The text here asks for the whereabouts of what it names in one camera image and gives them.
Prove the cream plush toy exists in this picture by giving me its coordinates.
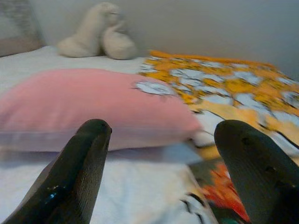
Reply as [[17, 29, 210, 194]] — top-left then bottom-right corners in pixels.
[[57, 2, 138, 60]]

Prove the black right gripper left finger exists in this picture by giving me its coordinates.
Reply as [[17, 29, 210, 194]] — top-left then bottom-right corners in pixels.
[[1, 119, 113, 224]]

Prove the pink pillow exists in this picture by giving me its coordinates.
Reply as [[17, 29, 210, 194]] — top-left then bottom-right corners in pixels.
[[0, 69, 204, 152]]

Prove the yellow cartoon print blanket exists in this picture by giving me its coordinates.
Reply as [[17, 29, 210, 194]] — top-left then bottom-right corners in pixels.
[[135, 50, 299, 224]]

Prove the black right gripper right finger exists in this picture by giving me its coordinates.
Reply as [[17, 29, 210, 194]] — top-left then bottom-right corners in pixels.
[[214, 120, 299, 224]]

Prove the dark red green book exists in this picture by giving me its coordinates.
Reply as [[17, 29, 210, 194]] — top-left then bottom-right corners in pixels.
[[189, 161, 252, 224]]

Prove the white quilted mattress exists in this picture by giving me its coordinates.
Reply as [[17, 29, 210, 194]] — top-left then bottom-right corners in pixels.
[[0, 45, 220, 224]]

